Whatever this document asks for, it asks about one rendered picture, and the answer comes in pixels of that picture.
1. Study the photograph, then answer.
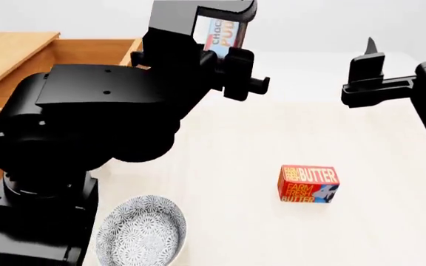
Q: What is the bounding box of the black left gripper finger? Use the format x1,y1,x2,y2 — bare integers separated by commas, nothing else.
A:
141,0,205,53
197,0,259,102

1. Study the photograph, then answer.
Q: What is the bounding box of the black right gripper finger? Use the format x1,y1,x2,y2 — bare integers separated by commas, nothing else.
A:
348,36,387,85

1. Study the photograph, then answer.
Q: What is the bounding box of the chocolate pudding box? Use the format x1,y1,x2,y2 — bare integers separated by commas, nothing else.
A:
193,13,249,57

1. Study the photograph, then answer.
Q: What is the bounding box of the wooden cabinet drawer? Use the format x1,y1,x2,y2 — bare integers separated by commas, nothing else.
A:
0,38,144,112

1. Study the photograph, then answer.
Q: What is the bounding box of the wooden cabinet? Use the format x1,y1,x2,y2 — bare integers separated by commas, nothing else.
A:
0,31,61,226

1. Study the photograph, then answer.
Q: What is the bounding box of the red butter box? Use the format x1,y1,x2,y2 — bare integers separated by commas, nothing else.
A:
276,164,341,205

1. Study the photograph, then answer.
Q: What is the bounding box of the blue white patterned bowl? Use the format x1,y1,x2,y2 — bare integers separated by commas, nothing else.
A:
95,194,189,266

